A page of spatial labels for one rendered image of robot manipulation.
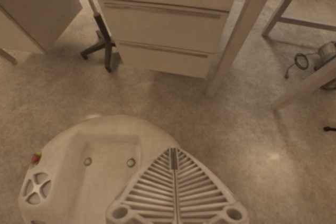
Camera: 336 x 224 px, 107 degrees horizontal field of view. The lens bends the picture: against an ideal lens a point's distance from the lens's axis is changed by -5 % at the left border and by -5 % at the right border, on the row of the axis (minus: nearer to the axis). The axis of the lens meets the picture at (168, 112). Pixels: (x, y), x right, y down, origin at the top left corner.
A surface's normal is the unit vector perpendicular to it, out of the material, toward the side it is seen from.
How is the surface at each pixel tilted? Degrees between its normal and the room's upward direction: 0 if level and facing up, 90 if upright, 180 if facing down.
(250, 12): 90
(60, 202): 73
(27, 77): 0
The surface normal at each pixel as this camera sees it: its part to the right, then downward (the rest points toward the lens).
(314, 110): -0.01, -0.40
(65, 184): 0.95, -0.11
